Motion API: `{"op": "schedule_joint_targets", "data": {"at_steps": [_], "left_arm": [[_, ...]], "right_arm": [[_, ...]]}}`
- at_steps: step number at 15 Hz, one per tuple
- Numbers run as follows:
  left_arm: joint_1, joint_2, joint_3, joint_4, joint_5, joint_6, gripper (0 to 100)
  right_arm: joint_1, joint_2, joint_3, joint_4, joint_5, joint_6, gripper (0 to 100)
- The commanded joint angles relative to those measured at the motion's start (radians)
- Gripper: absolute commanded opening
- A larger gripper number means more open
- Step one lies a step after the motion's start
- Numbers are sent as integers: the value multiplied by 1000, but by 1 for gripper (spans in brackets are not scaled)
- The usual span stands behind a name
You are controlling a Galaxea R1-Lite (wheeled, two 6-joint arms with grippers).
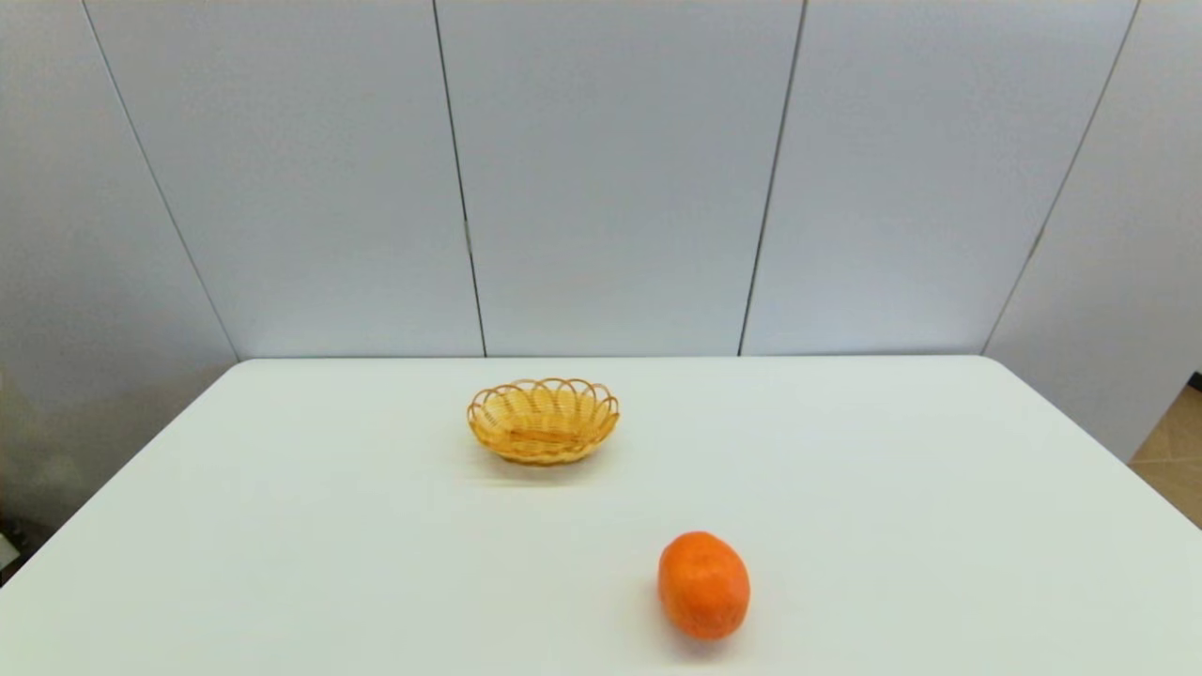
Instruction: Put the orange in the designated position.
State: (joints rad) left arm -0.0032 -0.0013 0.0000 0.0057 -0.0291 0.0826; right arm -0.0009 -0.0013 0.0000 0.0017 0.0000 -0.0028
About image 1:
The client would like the orange fruit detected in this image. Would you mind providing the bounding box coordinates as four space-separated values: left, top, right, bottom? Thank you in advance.
657 530 752 643

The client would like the yellow wicker basket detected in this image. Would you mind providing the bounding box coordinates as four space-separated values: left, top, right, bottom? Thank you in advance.
467 377 621 467

